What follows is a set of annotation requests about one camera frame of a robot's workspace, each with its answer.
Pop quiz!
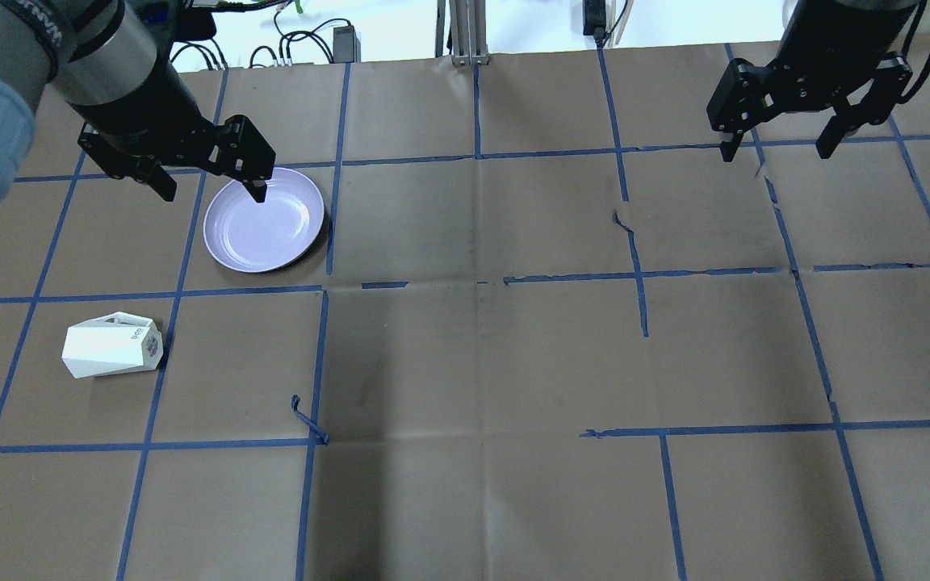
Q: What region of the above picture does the brown paper table cover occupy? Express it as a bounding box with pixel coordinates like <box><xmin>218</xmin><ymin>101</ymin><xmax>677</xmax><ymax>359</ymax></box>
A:
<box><xmin>0</xmin><ymin>44</ymin><xmax>930</xmax><ymax>580</ymax></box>

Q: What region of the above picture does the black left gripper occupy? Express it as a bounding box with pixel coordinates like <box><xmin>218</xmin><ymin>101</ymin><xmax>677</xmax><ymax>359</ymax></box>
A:
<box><xmin>77</xmin><ymin>115</ymin><xmax>276</xmax><ymax>203</ymax></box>

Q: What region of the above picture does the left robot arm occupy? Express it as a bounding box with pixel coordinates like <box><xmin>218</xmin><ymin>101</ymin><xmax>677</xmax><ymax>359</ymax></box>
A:
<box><xmin>0</xmin><ymin>1</ymin><xmax>274</xmax><ymax>203</ymax></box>

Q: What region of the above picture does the aluminium frame post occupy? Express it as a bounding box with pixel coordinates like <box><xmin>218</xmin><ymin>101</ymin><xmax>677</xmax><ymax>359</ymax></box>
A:
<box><xmin>434</xmin><ymin>1</ymin><xmax>490</xmax><ymax>69</ymax></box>

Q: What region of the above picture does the white faceted cup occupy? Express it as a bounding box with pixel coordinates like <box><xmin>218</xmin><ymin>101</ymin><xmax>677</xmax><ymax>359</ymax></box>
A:
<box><xmin>61</xmin><ymin>311</ymin><xmax>165</xmax><ymax>378</ymax></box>

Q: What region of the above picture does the black cables bundle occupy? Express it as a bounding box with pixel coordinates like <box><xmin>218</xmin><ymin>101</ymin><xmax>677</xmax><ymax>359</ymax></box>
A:
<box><xmin>170</xmin><ymin>0</ymin><xmax>337</xmax><ymax>70</ymax></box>

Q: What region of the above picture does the lavender round plate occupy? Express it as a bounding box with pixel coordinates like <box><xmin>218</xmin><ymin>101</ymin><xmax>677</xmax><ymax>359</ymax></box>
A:
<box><xmin>202</xmin><ymin>168</ymin><xmax>326</xmax><ymax>274</ymax></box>

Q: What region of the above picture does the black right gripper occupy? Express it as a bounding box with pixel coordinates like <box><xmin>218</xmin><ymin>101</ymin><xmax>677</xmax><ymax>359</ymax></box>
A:
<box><xmin>707</xmin><ymin>52</ymin><xmax>914</xmax><ymax>163</ymax></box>

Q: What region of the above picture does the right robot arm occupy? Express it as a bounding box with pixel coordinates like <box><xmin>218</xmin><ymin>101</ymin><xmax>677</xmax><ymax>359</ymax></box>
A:
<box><xmin>707</xmin><ymin>1</ymin><xmax>930</xmax><ymax>162</ymax></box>

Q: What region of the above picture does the grey power adapter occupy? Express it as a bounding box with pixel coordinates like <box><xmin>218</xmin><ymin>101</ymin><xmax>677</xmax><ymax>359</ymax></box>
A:
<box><xmin>331</xmin><ymin>23</ymin><xmax>361</xmax><ymax>64</ymax></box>

